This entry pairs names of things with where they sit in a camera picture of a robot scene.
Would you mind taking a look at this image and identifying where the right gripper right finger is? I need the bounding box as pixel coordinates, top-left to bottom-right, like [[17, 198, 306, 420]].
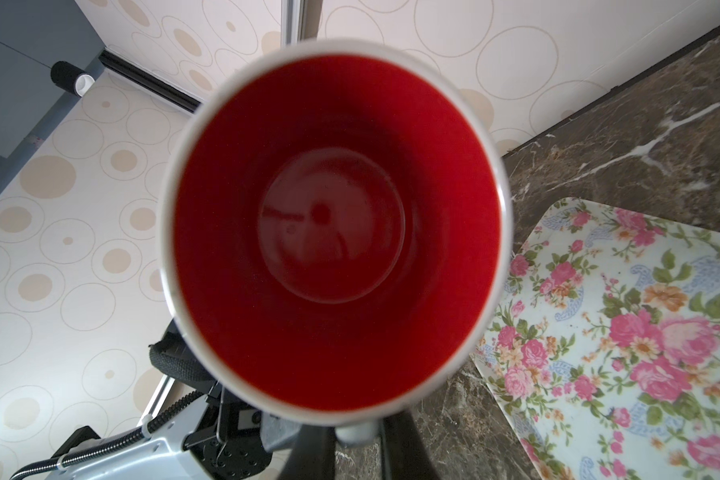
[[380, 411, 439, 480]]

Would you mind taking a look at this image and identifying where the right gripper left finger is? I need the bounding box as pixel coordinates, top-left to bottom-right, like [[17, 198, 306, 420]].
[[277, 425, 336, 480]]

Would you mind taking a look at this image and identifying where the white ceramic mug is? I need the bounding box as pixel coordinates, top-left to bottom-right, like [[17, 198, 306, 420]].
[[157, 39, 513, 427]]

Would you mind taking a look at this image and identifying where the floral rectangular tray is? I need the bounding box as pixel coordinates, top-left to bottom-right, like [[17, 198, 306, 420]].
[[474, 198, 720, 479]]

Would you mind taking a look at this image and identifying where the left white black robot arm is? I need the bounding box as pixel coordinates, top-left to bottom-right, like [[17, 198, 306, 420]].
[[12, 322, 273, 479]]

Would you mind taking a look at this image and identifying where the black white cylinder outside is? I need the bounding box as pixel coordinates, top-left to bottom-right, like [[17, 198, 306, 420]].
[[50, 61, 95, 97]]

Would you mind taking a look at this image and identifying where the diagonal aluminium frame bar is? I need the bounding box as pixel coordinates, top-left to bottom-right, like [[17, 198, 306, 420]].
[[137, 375, 175, 427]]

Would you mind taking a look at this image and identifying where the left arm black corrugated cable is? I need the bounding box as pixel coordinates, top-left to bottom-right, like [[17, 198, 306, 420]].
[[8, 389, 208, 480]]

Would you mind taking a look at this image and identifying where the grey box outside enclosure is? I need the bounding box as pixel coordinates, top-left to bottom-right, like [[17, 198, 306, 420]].
[[0, 1, 104, 194]]

